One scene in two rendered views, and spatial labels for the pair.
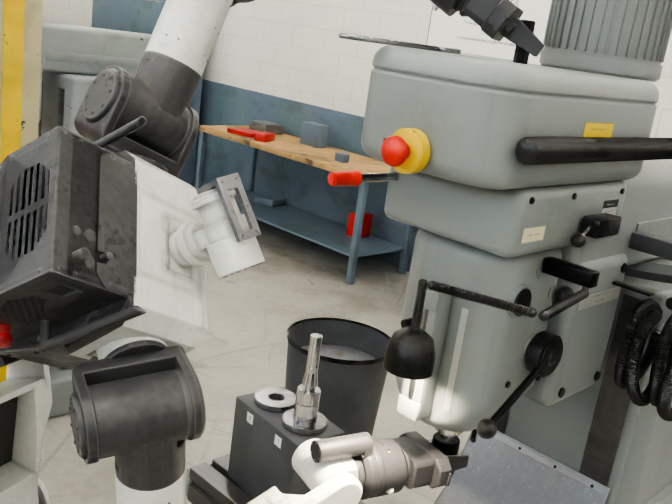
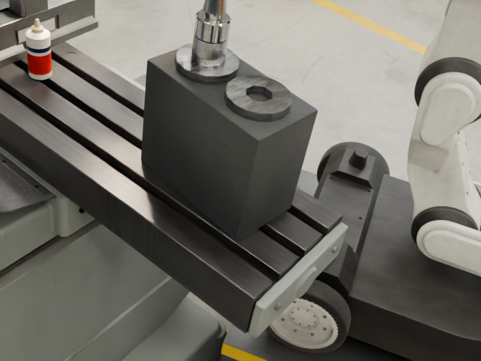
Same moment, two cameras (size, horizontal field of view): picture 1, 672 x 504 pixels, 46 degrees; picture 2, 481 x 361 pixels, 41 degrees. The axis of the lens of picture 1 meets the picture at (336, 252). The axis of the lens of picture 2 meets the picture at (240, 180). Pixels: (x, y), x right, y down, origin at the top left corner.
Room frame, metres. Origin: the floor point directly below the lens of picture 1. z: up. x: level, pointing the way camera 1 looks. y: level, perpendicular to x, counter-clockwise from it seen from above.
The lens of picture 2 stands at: (2.18, -0.07, 1.63)
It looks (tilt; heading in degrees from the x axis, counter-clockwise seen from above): 41 degrees down; 168
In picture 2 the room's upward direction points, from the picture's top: 11 degrees clockwise
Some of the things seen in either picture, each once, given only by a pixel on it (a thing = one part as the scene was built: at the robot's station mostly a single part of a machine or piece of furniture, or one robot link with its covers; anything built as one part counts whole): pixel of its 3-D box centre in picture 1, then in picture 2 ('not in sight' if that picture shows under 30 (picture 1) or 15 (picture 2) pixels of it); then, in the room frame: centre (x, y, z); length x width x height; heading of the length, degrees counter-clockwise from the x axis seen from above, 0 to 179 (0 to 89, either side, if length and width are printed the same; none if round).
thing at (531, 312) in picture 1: (486, 300); not in sight; (1.01, -0.21, 1.58); 0.17 x 0.01 x 0.01; 66
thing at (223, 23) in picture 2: (308, 390); (213, 18); (1.40, 0.01, 1.22); 0.05 x 0.05 x 0.01
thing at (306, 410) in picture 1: (306, 405); (210, 41); (1.40, 0.01, 1.19); 0.05 x 0.05 x 0.06
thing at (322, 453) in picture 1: (339, 464); not in sight; (1.10, -0.05, 1.24); 0.11 x 0.11 x 0.11; 33
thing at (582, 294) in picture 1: (565, 304); not in sight; (1.04, -0.33, 1.58); 0.17 x 0.01 x 0.01; 146
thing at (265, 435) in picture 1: (284, 451); (222, 133); (1.44, 0.05, 1.06); 0.22 x 0.12 x 0.20; 41
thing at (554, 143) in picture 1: (606, 149); not in sight; (1.14, -0.36, 1.79); 0.45 x 0.04 x 0.04; 138
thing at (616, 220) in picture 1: (590, 229); not in sight; (1.17, -0.38, 1.66); 0.12 x 0.04 x 0.04; 138
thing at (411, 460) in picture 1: (399, 464); not in sight; (1.16, -0.15, 1.23); 0.13 x 0.12 x 0.10; 33
